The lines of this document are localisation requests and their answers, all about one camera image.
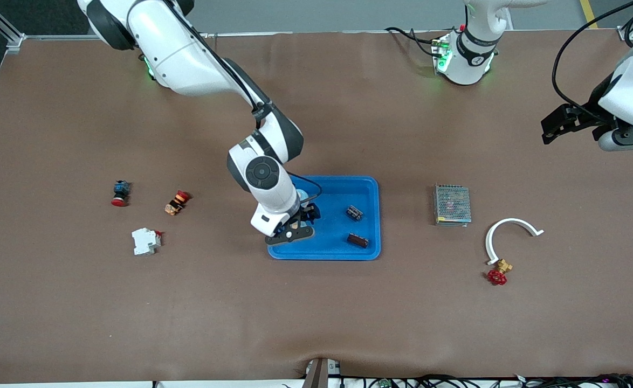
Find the orange red push switch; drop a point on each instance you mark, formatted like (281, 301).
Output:
(177, 203)

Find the white semicircular pipe clamp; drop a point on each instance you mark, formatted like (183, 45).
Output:
(488, 242)

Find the metal mesh power supply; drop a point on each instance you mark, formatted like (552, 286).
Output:
(452, 205)

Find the blue plastic tray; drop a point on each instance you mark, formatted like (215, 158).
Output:
(338, 237)

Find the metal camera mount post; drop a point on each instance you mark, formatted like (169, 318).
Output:
(319, 374)

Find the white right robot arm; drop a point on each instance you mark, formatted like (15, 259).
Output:
(176, 54)

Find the short dark electrolytic capacitor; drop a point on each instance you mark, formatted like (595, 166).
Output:
(355, 212)

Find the red emergency stop button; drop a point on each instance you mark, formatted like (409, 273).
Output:
(121, 193)

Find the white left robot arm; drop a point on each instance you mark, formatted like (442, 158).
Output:
(473, 54)

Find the white circuit breaker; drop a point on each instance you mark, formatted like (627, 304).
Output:
(145, 242)

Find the brass valve red handwheel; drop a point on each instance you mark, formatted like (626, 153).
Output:
(497, 277)

